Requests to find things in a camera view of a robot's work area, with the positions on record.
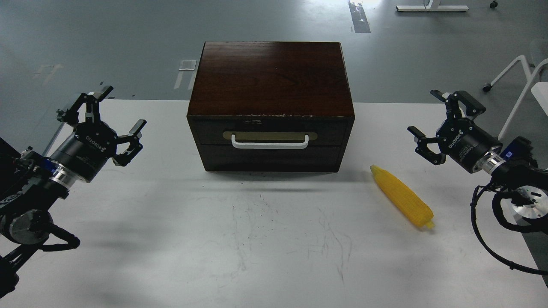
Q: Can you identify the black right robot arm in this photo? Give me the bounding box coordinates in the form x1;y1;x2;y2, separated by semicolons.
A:
408;90;547;233

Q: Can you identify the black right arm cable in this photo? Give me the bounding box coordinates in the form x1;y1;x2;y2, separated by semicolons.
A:
470;184;548;276

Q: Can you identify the wooden drawer with white handle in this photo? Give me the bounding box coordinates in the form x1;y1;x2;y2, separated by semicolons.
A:
191;118;348;146

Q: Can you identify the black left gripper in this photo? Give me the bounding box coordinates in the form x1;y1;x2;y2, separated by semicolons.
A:
50;85;147;183

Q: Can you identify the dark wooden drawer cabinet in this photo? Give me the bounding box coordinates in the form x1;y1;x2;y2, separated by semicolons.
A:
187;41;355;173

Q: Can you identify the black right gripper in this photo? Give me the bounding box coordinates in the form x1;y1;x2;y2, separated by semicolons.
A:
407;89;502;174

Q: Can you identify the yellow corn cob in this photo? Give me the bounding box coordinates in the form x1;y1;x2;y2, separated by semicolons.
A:
370;165;435;229

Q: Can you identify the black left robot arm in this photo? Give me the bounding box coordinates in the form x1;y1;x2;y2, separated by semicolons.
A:
0;86;146;296

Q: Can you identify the white table frame right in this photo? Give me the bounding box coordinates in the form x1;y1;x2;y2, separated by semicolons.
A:
482;55;548;142

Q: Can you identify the white table base background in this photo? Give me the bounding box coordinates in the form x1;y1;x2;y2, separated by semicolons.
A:
396;0;469;12

